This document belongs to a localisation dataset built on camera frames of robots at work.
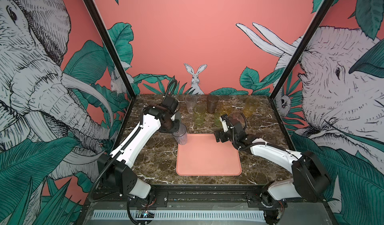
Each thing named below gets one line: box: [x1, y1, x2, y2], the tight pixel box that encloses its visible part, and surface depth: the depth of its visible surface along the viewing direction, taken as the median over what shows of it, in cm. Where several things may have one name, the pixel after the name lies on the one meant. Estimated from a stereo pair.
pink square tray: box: [176, 133, 242, 176], surface depth 88 cm
